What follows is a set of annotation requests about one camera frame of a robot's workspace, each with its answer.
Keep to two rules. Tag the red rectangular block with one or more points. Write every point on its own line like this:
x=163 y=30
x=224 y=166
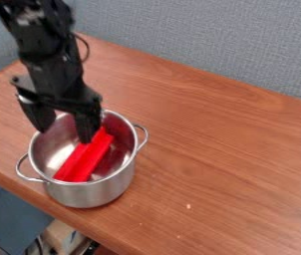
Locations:
x=84 y=158

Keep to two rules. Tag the beige box under table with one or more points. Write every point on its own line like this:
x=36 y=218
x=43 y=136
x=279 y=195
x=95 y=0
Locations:
x=64 y=238

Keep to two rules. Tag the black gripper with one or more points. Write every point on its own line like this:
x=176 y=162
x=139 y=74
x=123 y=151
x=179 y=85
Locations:
x=55 y=84

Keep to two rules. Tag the stainless steel pot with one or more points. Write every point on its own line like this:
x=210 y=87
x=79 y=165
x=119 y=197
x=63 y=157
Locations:
x=51 y=148

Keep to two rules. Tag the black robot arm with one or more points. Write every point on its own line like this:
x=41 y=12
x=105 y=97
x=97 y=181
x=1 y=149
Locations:
x=40 y=26

